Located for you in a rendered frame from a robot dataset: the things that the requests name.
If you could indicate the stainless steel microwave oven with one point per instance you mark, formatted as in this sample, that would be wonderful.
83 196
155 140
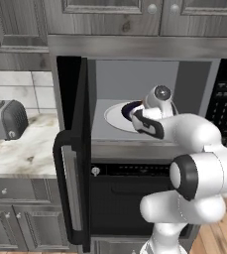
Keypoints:
135 82

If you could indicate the black microwave door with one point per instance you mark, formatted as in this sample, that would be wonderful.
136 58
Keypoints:
82 139

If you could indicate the black oven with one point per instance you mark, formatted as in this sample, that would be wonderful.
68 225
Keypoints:
118 205

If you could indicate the grey wood drawer front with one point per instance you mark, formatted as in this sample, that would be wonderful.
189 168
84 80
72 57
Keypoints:
16 190

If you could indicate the round silver cupboard knob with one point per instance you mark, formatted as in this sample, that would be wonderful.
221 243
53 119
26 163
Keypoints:
174 8
7 215
18 215
152 8

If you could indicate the grey toaster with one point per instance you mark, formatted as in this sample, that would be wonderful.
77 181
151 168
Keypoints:
6 119

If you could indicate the white microwave turntable plate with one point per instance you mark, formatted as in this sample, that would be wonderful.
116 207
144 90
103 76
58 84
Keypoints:
113 115

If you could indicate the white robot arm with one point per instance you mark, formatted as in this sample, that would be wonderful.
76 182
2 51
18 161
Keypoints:
197 172

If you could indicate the tall grey wood cupboard door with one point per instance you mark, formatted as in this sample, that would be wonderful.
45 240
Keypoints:
16 26

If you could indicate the black oven door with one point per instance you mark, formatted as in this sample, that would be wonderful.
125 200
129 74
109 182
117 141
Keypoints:
118 211

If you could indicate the silver oven knob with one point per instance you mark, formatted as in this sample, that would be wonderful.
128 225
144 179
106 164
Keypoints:
95 171

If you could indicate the round silver drawer knob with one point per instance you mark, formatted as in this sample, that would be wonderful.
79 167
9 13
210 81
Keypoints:
4 191

